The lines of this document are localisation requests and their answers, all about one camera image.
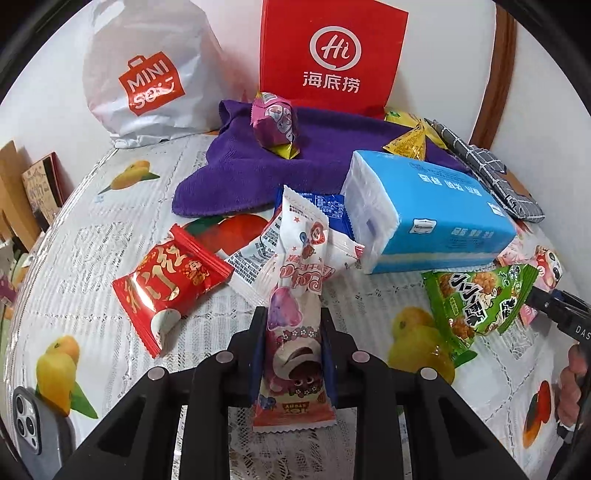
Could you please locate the white Miniso plastic bag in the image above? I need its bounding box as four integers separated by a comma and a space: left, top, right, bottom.
82, 1, 232, 149

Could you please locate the grey smartphone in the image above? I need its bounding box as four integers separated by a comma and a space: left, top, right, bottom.
12, 386, 74, 479

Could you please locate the red paper shopping bag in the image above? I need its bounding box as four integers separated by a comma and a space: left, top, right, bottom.
259, 0, 409, 118

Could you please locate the pink white bear snack packet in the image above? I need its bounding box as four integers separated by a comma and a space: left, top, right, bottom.
253, 186, 365, 433

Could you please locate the grey checked cushion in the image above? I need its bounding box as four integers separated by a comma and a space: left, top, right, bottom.
428, 120, 545, 223

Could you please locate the brown wooden door frame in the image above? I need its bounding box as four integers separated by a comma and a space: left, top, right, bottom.
470, 5, 518, 149

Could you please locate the blue tissue pack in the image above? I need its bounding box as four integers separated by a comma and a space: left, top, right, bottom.
341, 150, 516, 274

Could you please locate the red snack packet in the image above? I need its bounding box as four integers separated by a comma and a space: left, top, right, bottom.
112, 224, 233, 358

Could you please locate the person's right hand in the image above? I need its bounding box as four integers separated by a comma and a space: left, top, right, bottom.
557, 345, 587, 429

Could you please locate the green snack packet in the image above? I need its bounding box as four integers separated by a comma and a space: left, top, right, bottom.
422, 264, 539, 367

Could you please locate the yellow chips bag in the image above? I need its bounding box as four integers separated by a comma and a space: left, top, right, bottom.
384, 109, 448, 149

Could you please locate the brown gift box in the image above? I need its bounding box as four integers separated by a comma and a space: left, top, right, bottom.
21, 152, 67, 230

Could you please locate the pink cartoon snack packet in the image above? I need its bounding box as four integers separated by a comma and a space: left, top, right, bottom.
496, 237, 565, 328

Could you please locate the purple towel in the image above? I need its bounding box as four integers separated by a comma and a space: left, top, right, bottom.
171, 98, 470, 219

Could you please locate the blue snack packet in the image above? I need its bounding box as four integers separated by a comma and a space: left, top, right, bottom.
300, 192, 355, 240

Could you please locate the wooden furniture piece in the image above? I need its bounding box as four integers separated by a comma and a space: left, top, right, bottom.
0, 141, 41, 251

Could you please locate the magenta snack packet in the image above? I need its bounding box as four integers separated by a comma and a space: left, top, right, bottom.
250, 92, 300, 160

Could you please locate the yellow snack packet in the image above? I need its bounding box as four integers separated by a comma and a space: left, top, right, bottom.
383, 122, 427, 161

